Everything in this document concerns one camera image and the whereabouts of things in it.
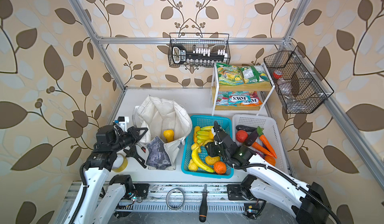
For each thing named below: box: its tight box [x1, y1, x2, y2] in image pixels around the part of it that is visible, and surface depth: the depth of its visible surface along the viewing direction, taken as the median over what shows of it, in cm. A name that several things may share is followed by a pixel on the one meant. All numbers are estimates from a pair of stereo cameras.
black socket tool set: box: [172, 44, 228, 65], surface depth 86 cm
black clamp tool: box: [123, 146, 147, 169], surface depth 88 cm
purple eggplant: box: [245, 129, 259, 147], surface depth 88 cm
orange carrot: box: [256, 126, 277, 159], surface depth 87 cm
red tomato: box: [236, 129, 249, 143], surface depth 89 cm
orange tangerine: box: [214, 161, 227, 175], surface depth 78 cm
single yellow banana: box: [191, 146, 215, 173], surface depth 80 cm
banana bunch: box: [193, 126, 214, 144], surface depth 90 cm
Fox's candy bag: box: [215, 91, 263, 107], surface depth 90 cm
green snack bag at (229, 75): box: [216, 63, 244, 86], surface depth 79 cm
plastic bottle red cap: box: [273, 70, 293, 96], surface depth 80 cm
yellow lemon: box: [191, 143, 199, 151], surface depth 86 cm
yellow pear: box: [163, 129, 175, 143], surface depth 91 cm
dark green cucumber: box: [235, 125, 258, 132], surface depth 95 cm
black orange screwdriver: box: [199, 184, 209, 223], surface depth 70 cm
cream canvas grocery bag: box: [132, 95, 193, 171], surface depth 80 cm
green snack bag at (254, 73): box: [240, 65, 271, 84], surface depth 79 cm
